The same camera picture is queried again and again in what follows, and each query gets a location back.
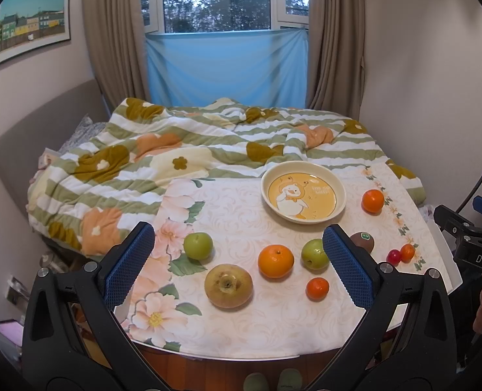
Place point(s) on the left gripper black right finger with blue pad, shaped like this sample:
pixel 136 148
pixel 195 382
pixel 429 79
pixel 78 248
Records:
pixel 406 338

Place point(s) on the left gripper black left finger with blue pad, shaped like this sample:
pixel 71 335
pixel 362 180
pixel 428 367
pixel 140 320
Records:
pixel 72 339

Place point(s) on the small mandarin front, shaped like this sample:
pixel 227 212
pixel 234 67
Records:
pixel 317 289

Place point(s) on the large yellow-brown pear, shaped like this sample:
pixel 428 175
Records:
pixel 228 286

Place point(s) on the small orange tomato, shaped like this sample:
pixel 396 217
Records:
pixel 407 253

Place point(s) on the red cherry tomato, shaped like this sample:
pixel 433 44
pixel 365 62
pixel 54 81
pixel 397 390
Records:
pixel 394 257

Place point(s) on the orange near plate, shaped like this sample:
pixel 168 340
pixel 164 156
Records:
pixel 373 201

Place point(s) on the brown kiwi with sticker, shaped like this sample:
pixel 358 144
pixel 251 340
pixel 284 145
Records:
pixel 363 240

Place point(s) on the green apple right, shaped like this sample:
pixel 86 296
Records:
pixel 313 255

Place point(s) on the green apple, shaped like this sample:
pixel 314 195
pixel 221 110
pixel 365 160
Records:
pixel 313 255
pixel 198 245

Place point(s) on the green striped floral duvet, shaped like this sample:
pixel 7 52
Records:
pixel 93 194

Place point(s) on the large orange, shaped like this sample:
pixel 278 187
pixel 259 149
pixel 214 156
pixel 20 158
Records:
pixel 275 261

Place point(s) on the green apple left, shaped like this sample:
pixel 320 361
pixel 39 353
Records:
pixel 198 245

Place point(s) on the cream duck plate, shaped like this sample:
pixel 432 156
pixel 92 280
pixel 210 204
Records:
pixel 303 193

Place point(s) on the grey upholstered headboard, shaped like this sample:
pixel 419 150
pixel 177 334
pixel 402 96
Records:
pixel 49 126

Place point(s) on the right beige curtain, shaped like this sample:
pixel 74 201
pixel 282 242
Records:
pixel 336 56

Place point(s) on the beige curtain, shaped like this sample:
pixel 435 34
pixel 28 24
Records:
pixel 336 56
pixel 116 42

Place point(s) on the patterned pillow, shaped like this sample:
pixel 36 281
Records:
pixel 86 130

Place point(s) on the blue cloth under window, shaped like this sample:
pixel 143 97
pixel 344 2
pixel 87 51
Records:
pixel 265 68

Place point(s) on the framed houses picture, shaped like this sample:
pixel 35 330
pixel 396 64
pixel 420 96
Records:
pixel 30 25

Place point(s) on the left beige curtain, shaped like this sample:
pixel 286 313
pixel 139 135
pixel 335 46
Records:
pixel 116 42

